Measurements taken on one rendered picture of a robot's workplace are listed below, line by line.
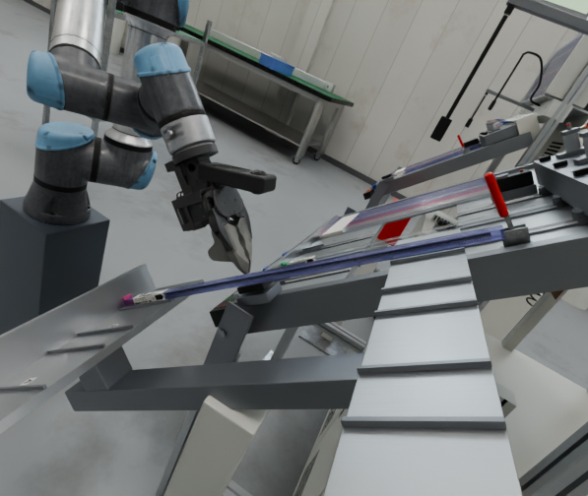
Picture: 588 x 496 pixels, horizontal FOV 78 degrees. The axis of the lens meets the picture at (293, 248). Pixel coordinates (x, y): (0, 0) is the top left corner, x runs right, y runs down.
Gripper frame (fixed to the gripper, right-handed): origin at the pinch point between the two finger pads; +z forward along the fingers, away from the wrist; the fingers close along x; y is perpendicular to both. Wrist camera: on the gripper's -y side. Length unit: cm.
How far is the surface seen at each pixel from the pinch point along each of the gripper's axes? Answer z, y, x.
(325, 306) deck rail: 9.5, -10.6, -0.6
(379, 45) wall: -138, 23, -487
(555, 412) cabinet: 67, -42, -47
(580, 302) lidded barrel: 216, -117, -404
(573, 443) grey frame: 33, -39, 1
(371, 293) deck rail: 8.6, -18.4, -0.6
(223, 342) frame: 11.3, 7.8, 3.8
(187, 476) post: 16.3, 0.1, 25.2
